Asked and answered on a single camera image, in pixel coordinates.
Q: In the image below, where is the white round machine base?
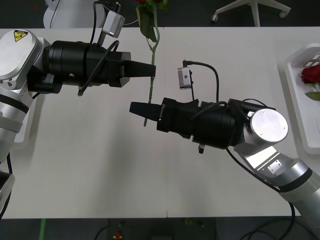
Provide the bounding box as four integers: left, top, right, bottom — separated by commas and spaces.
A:
43, 0, 106, 29

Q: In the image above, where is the white swivel chair base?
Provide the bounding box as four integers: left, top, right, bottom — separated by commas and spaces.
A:
211, 0, 292, 27

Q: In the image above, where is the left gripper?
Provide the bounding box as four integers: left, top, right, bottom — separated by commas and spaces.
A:
85, 46, 158, 89

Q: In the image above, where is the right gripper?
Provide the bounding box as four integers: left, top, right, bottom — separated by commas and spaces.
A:
128, 97, 201, 141

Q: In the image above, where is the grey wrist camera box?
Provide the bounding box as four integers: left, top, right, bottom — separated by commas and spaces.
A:
176, 66, 195, 91
101, 9, 126, 39

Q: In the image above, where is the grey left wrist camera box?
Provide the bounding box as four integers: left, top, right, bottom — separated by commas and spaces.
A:
101, 9, 126, 39

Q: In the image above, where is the shallow white box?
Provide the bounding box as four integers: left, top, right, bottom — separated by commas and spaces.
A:
283, 43, 320, 155
13, 96, 38, 150

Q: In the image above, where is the red artificial rose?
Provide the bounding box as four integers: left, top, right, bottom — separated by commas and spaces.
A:
300, 64, 320, 101
135, 0, 169, 128

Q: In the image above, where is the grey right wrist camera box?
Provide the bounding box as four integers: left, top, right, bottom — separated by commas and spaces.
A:
176, 66, 195, 91

